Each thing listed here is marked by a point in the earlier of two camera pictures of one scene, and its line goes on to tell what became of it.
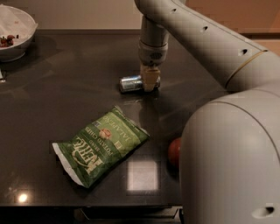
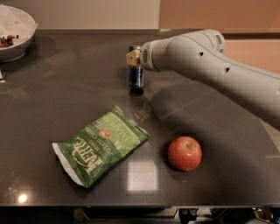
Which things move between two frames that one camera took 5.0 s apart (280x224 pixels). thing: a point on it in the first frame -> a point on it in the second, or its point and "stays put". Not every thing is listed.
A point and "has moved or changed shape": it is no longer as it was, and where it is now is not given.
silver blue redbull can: (129, 84) has moved or changed shape
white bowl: (21, 25) stays put
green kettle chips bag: (103, 143) stays put
